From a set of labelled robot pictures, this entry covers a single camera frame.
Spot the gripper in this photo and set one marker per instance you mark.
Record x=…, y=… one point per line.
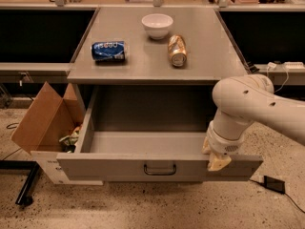
x=224, y=145

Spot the grey top drawer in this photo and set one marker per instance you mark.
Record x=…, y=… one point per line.
x=149, y=133

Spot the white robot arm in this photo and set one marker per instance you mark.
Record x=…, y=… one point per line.
x=242, y=101

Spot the grey drawer cabinet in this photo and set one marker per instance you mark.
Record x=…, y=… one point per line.
x=211, y=55

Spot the black power adapter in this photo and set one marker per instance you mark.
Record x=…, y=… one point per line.
x=274, y=184

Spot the gold soda can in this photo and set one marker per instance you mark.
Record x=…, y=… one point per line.
x=177, y=50

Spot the white ceramic bowl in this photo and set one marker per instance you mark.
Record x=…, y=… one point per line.
x=157, y=25

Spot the blue pepsi can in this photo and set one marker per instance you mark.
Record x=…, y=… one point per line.
x=112, y=51

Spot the cardboard box with trash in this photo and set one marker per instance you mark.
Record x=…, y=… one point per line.
x=49, y=118

